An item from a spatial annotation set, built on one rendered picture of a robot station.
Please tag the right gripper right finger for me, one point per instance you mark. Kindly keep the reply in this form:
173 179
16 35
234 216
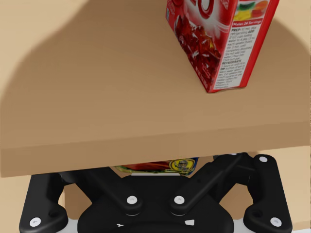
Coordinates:
267 189

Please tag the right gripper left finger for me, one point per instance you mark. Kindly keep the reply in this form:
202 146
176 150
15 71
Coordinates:
41 201

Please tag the green and blue rectangular can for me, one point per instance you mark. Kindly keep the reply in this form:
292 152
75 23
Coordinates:
179 165

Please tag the pale wooden shelf unit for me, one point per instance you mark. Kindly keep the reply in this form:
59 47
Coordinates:
97 97

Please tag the red carton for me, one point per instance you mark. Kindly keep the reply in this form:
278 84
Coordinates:
206 43

